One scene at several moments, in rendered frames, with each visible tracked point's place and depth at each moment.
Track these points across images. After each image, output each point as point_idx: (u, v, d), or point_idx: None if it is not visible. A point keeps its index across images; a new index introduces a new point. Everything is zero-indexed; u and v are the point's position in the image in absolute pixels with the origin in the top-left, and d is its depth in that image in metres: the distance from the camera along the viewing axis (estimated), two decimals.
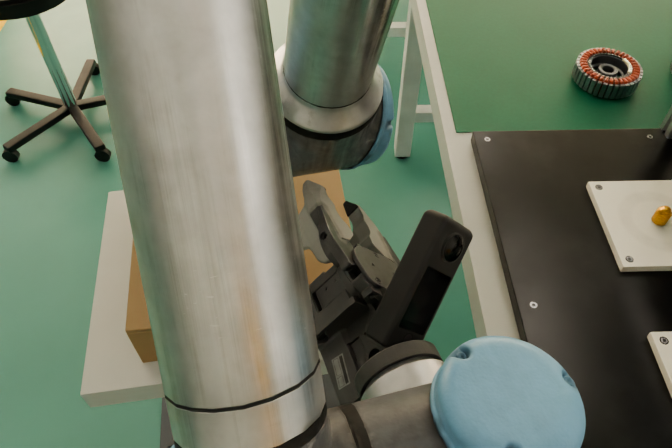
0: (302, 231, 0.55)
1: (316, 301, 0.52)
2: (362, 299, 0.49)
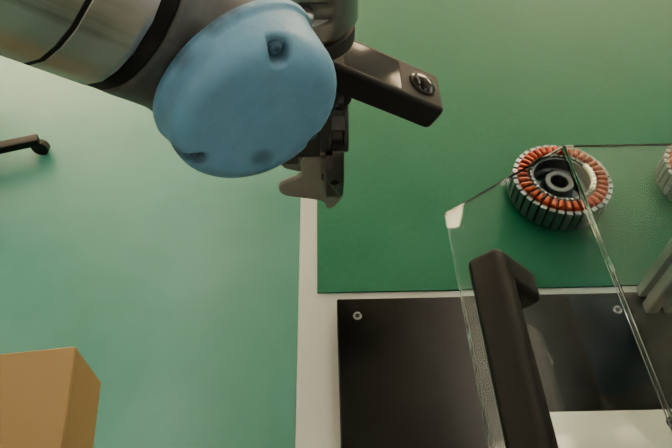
0: (304, 156, 0.57)
1: None
2: None
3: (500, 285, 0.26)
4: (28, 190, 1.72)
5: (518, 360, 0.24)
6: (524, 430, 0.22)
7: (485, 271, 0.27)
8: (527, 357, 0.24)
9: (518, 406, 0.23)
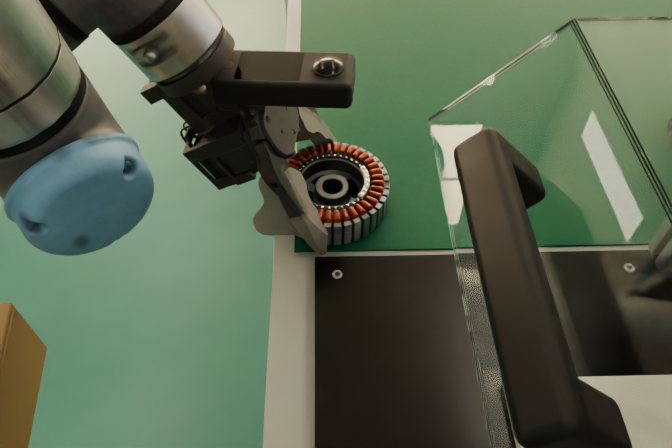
0: None
1: None
2: None
3: (494, 167, 0.20)
4: None
5: (517, 253, 0.18)
6: (525, 341, 0.16)
7: (474, 154, 0.21)
8: (529, 250, 0.18)
9: (517, 311, 0.17)
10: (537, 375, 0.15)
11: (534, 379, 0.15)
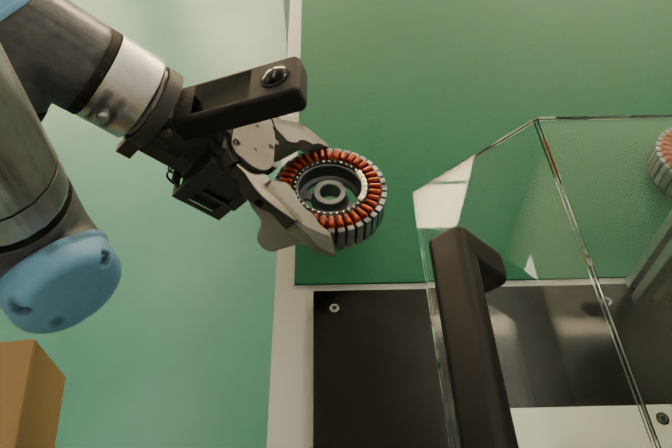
0: None
1: None
2: None
3: (461, 264, 0.24)
4: None
5: (476, 345, 0.22)
6: (479, 421, 0.20)
7: (445, 249, 0.25)
8: (486, 341, 0.22)
9: (474, 395, 0.21)
10: None
11: None
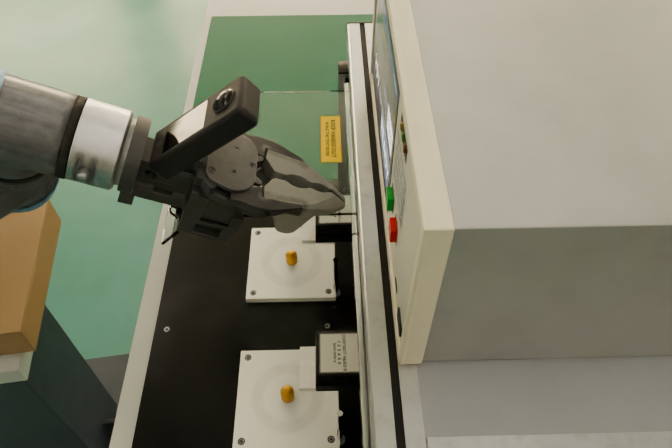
0: None
1: None
2: None
3: None
4: None
5: None
6: None
7: None
8: None
9: None
10: None
11: None
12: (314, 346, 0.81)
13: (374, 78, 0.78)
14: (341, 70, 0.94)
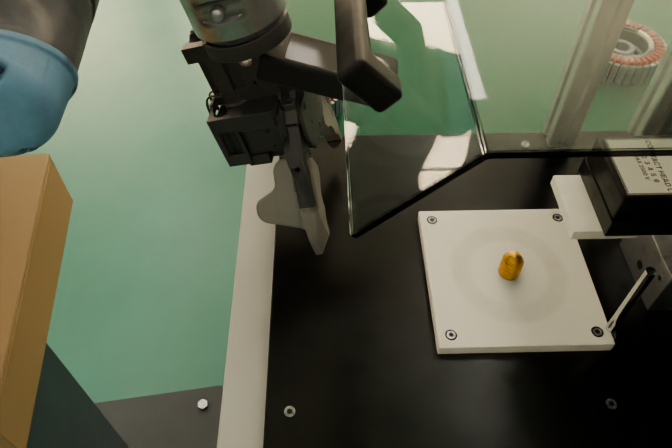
0: None
1: None
2: None
3: None
4: None
5: (351, 6, 0.33)
6: (347, 39, 0.31)
7: None
8: (358, 4, 0.33)
9: (346, 29, 0.32)
10: (349, 49, 0.30)
11: (348, 51, 0.30)
12: None
13: None
14: None
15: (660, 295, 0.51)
